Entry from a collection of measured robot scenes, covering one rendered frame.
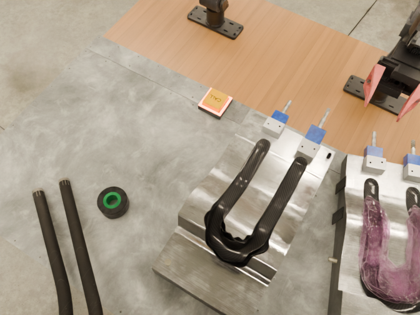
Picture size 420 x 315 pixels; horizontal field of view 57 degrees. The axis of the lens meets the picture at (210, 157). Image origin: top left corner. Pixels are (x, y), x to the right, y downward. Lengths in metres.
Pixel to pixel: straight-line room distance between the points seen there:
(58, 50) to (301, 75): 1.69
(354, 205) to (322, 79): 0.47
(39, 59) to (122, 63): 1.30
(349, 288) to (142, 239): 0.52
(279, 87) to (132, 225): 0.63
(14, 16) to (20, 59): 0.38
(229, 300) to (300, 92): 0.69
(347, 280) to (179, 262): 0.39
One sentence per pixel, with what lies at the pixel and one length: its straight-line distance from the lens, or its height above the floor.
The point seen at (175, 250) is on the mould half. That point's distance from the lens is 0.97.
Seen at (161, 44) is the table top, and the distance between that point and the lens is 1.40.
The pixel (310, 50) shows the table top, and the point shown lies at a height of 0.80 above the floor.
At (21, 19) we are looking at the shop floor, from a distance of 2.90.
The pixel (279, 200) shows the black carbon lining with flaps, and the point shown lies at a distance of 1.01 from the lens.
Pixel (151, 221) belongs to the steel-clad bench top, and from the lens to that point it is 1.06.
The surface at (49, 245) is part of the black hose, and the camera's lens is 1.05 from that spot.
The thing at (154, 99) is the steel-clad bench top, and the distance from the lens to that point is 1.25.
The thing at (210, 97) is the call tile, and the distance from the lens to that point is 1.20.
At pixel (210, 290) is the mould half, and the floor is 0.86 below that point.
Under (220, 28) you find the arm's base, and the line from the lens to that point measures 1.43.
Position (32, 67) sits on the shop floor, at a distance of 2.59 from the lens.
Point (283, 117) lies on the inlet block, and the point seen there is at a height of 0.90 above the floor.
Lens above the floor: 1.80
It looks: 62 degrees down
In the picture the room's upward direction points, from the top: 1 degrees clockwise
